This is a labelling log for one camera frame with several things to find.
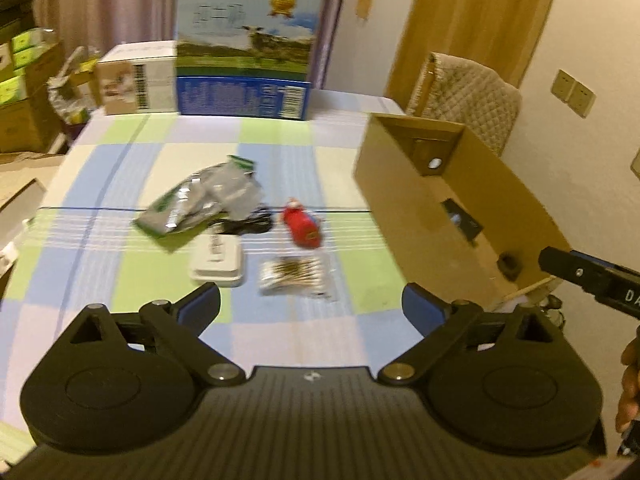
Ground brown hair scrunchie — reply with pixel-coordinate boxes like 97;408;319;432
497;252;523;282

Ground silver green foil pouch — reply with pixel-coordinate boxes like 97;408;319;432
134;155;262;237

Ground black Flyco shaver box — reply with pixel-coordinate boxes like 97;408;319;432
442;198;484;246

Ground person's right hand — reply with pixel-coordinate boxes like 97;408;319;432
615;338;639;434

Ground white power adapter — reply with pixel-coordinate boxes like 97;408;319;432
189;232;245;287

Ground brown cardboard box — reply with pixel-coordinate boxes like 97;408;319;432
354;114;570;310

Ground checkered bed sheet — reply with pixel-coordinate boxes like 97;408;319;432
1;91;419;427

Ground bag of cotton swabs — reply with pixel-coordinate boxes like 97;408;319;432
258;255;335;300

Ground red toy figure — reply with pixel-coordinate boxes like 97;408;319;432
282;198;322;249

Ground quilted beige chair cover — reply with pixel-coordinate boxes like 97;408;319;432
406;52;522;155

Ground blue flat box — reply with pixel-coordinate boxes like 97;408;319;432
176;76;311;120

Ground white brown product box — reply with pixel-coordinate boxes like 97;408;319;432
96;40;177;115

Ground crumpled plastic bag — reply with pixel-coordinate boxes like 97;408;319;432
47;47;101;126

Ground milk carton gift box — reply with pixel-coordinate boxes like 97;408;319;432
175;0;324;80

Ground wooden door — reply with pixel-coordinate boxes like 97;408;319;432
385;0;553;107

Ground cardboard boxes with tissue packs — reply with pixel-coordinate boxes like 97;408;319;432
0;27;65;154

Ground black folding rack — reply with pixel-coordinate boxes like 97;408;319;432
0;0;35;44

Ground black USB cable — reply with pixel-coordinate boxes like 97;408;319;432
217;202;276;236

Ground wall socket plate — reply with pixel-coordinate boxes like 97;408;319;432
551;70;576;103
567;81;596;118

